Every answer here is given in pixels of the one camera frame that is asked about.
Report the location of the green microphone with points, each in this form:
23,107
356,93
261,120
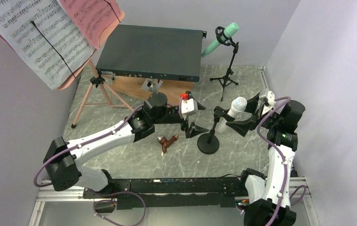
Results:
223,37

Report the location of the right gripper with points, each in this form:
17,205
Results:
242,127

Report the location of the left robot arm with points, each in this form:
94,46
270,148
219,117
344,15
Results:
65,161

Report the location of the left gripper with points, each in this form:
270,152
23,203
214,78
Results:
193,130

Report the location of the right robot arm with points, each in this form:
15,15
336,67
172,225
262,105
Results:
269,198

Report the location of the dark rack audio unit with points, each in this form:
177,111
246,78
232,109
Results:
153,53

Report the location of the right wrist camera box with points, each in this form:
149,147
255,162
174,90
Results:
267,98

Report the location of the wooden board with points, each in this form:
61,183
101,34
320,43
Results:
138,88

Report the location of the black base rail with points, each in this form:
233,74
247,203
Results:
172,192

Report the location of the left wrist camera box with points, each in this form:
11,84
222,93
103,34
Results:
184,106

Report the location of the pink sheet music page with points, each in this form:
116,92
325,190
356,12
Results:
96,19

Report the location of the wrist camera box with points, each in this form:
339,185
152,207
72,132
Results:
184,106
267,98

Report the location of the white microphone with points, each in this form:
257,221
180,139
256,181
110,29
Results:
238,105

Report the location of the brown plastic faucet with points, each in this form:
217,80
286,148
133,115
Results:
165,143

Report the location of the black round-base mic stand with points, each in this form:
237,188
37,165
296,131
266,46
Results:
208,143

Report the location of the metal bracket under unit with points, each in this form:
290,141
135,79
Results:
151,85

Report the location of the white sheet music page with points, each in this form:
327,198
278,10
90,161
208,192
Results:
45,38

